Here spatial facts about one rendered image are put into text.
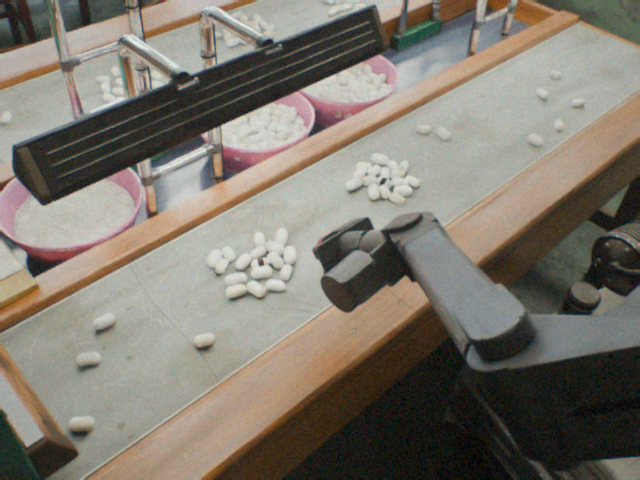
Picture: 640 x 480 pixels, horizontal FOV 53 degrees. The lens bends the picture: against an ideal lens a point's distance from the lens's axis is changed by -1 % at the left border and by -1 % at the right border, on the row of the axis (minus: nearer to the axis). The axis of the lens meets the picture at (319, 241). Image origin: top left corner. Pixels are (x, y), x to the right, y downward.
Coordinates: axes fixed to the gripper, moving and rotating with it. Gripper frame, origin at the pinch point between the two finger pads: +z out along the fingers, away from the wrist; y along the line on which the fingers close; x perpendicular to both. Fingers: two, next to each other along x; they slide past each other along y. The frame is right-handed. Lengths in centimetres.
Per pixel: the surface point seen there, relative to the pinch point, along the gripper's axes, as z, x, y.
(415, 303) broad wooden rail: -2.7, 15.4, -11.4
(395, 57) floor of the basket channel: 57, -21, -81
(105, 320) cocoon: 19.9, -3.2, 28.8
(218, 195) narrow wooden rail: 29.8, -11.6, -2.2
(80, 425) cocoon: 9.0, 5.8, 40.5
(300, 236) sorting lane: 18.8, 0.9, -8.7
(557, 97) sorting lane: 18, 3, -90
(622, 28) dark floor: 123, 16, -305
